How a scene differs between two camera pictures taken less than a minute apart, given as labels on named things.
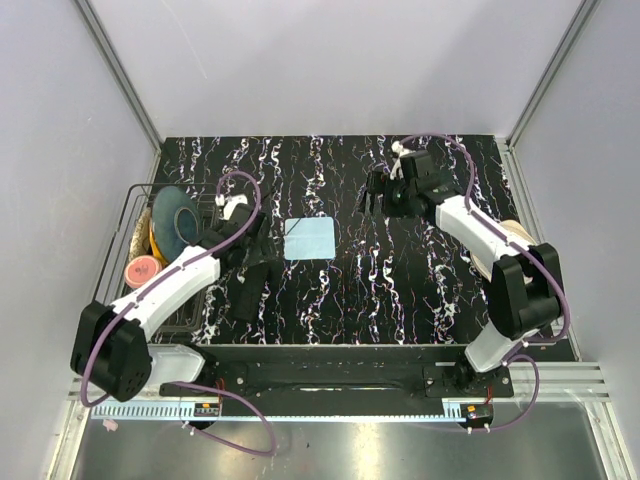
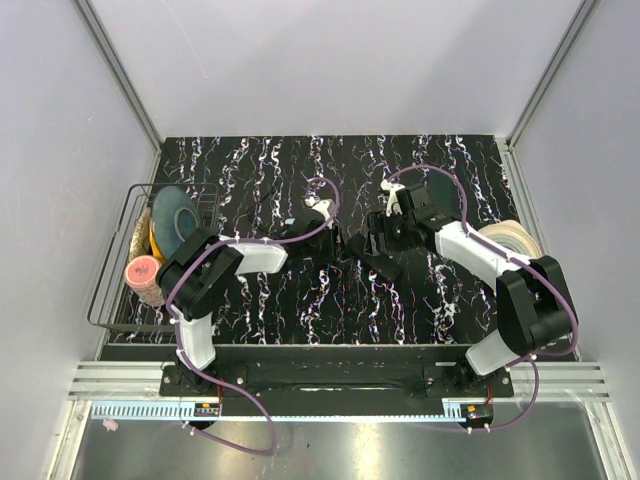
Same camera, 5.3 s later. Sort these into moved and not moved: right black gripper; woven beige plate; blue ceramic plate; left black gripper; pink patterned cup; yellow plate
Moved: right black gripper; left black gripper
Not moved: blue ceramic plate; yellow plate; woven beige plate; pink patterned cup
